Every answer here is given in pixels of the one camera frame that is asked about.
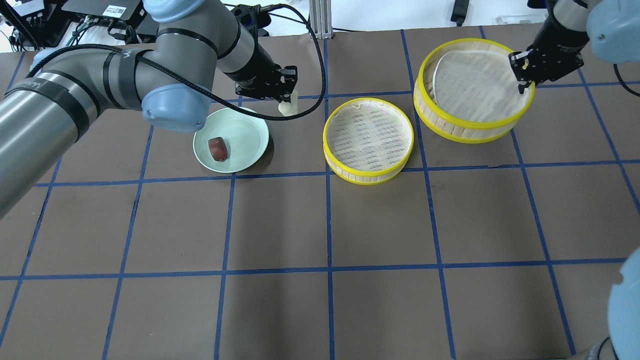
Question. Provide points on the yellow bamboo steamer top tier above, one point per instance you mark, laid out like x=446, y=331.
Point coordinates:
x=446, y=125

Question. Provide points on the yellow bamboo steamer bottom tier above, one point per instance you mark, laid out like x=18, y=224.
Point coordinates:
x=356, y=176

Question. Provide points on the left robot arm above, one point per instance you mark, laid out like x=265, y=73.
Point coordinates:
x=48, y=111

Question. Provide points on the white mesh steamer liner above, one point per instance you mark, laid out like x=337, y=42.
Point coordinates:
x=478, y=86

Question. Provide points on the mint green plate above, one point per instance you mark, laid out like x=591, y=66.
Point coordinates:
x=245, y=139

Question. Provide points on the black electronics box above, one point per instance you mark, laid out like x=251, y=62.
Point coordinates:
x=119, y=13

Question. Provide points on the aluminium frame post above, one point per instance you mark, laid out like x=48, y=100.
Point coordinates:
x=320, y=18

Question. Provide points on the white steamed bun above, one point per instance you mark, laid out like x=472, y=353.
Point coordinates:
x=289, y=106

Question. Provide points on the white mesh bottom tier liner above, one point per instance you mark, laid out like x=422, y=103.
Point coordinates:
x=369, y=135

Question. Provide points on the yellow bamboo steamer tier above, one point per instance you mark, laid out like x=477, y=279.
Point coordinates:
x=356, y=176
x=446, y=125

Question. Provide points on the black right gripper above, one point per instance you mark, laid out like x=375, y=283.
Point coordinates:
x=561, y=39

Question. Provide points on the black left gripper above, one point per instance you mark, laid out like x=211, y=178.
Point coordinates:
x=251, y=73

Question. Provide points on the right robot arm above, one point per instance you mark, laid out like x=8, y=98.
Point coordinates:
x=611, y=27

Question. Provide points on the brown steamed bun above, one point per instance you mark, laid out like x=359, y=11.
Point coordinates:
x=218, y=149

